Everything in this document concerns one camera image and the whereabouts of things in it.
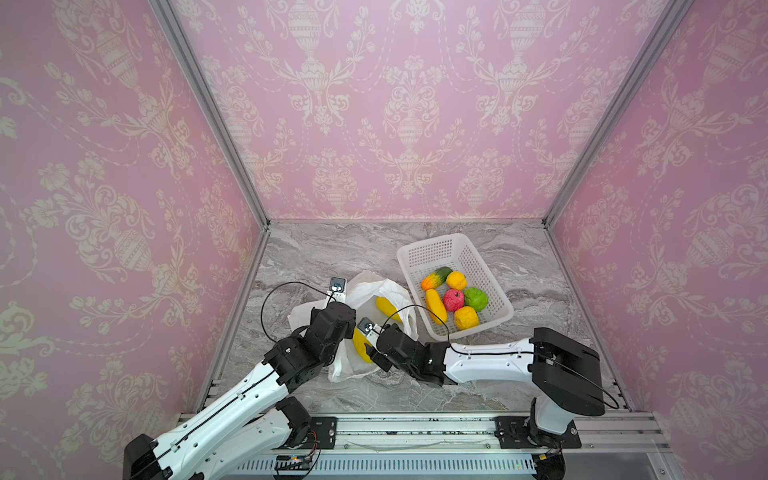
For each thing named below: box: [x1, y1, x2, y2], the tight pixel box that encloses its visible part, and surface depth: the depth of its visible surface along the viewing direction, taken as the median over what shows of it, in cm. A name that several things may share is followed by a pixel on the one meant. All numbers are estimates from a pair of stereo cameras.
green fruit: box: [464, 287, 489, 312], surface depth 94 cm
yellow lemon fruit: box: [446, 271, 468, 291], surface depth 99 cm
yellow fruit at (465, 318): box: [454, 306, 479, 330], surface depth 90 cm
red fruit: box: [443, 289, 465, 313], surface depth 94 cm
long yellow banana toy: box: [425, 289, 448, 325], surface depth 94 cm
